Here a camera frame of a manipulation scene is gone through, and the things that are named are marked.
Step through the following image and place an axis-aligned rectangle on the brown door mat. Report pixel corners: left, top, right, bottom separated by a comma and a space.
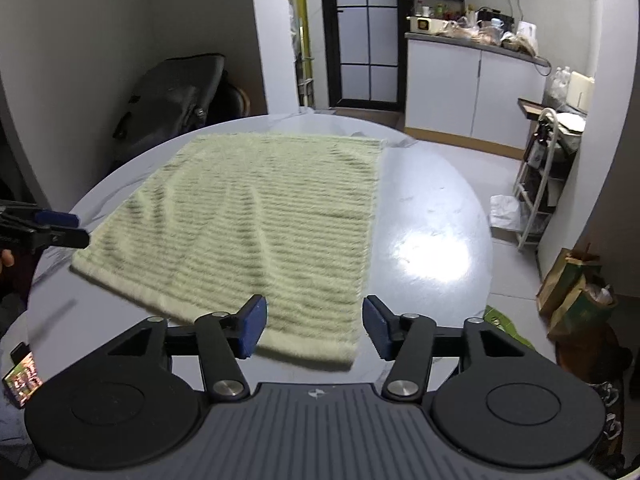
333, 107, 405, 131

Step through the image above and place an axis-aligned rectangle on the white kitchen cabinet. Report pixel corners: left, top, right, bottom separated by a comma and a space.
405, 32, 551, 159

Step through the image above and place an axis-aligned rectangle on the smartphone with lit screen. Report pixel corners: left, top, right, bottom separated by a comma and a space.
2, 341, 42, 408

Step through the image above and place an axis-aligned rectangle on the person's hand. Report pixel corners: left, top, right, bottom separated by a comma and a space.
1, 249, 14, 268

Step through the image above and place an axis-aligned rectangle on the white rice cooker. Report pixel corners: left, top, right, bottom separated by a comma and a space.
407, 16, 448, 35

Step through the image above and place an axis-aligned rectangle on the green bag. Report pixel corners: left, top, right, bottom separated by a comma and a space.
548, 273, 618, 341

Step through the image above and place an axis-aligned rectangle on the dark wooden chair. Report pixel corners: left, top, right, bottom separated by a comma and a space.
220, 72, 250, 120

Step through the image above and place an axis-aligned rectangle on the broom with yellow handle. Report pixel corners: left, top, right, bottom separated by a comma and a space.
288, 0, 314, 108

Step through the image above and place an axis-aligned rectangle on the cream toaster appliance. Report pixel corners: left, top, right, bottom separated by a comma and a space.
566, 72, 594, 113

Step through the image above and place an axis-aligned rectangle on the white electric kettle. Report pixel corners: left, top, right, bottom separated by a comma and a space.
516, 21, 538, 56

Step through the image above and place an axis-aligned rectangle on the black backpack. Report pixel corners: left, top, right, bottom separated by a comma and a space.
113, 53, 226, 148

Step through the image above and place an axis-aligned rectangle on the yellow waffle towel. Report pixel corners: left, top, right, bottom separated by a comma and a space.
72, 132, 383, 367

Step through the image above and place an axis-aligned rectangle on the black framed glass door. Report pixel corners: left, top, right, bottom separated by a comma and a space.
321, 0, 407, 112

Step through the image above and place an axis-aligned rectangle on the white plastic bag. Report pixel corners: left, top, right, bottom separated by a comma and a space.
489, 195, 528, 232

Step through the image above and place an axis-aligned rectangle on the white metal trolley cart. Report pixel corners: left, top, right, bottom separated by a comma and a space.
513, 98, 586, 249

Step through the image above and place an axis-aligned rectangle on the brown paper bag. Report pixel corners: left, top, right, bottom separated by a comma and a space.
536, 248, 602, 318

